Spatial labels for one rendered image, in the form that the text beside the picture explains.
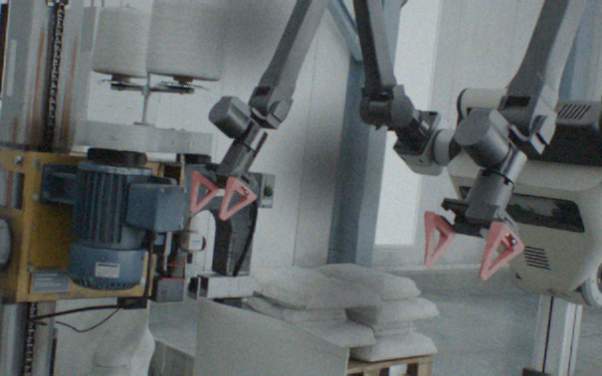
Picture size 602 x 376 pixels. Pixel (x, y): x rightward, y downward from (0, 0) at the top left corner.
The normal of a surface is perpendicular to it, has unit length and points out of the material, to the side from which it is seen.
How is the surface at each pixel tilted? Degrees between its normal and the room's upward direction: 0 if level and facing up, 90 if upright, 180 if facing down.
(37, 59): 90
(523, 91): 69
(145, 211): 90
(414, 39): 90
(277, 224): 90
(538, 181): 40
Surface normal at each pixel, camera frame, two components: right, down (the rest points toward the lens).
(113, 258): 0.33, 0.11
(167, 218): 0.92, 0.12
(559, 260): -0.63, 0.61
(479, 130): -0.58, -0.53
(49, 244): 0.67, 0.11
